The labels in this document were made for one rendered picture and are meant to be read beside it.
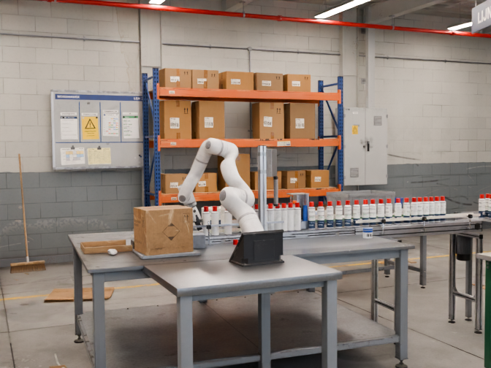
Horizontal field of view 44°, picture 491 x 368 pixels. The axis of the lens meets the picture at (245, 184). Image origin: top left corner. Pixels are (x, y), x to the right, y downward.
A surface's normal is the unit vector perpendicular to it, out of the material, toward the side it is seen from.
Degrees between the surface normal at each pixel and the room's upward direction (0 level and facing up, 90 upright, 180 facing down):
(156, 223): 90
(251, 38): 90
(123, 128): 90
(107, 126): 91
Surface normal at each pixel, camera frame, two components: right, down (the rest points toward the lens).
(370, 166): 0.39, 0.05
